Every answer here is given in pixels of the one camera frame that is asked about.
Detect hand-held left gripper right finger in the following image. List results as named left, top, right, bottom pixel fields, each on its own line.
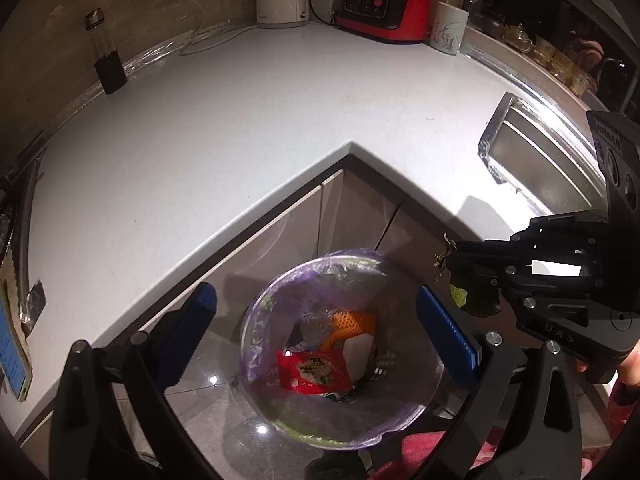
left=417, top=285, right=583, bottom=480

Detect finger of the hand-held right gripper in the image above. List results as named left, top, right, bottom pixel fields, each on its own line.
left=447, top=212, right=608, bottom=270
left=452, top=265, right=601, bottom=311

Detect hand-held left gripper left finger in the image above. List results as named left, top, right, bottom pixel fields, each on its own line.
left=47, top=282, right=221, bottom=480

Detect green leaves with stem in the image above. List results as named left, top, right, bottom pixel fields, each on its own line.
left=432, top=234, right=501, bottom=318

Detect trash bin with purple bag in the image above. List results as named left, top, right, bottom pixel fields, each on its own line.
left=239, top=249, right=446, bottom=450

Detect white foam piece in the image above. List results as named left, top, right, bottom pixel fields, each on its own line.
left=342, top=334, right=378, bottom=381

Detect orange foam net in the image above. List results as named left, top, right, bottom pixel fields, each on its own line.
left=320, top=310, right=377, bottom=351

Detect red snack packet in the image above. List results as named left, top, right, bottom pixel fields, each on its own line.
left=276, top=350, right=353, bottom=393

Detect person's right hand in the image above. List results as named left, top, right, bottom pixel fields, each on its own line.
left=617, top=340, right=640, bottom=393

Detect stainless steel sink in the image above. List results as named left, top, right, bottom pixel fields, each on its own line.
left=477, top=92, right=613, bottom=216

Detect beige cabinet door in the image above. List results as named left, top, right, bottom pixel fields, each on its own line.
left=112, top=170, right=346, bottom=441
left=385, top=200, right=506, bottom=321

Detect beige corner cabinet panel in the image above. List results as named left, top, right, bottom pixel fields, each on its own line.
left=315, top=160, right=406, bottom=281

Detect blue flat packet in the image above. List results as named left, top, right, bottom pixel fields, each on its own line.
left=0, top=300, right=31, bottom=401

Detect clear glass teapot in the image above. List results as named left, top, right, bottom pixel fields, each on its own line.
left=502, top=22, right=533, bottom=53

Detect pale ceramic cup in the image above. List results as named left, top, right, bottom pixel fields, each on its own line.
left=430, top=1, right=470, bottom=55

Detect red and black blender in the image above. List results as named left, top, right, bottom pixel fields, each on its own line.
left=334, top=0, right=433, bottom=45

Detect glass bottle with black base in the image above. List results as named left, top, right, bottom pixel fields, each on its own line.
left=84, top=8, right=128, bottom=95

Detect white power cable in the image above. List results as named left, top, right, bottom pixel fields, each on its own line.
left=160, top=0, right=258, bottom=56

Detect black power cable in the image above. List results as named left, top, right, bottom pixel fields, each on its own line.
left=310, top=0, right=348, bottom=26

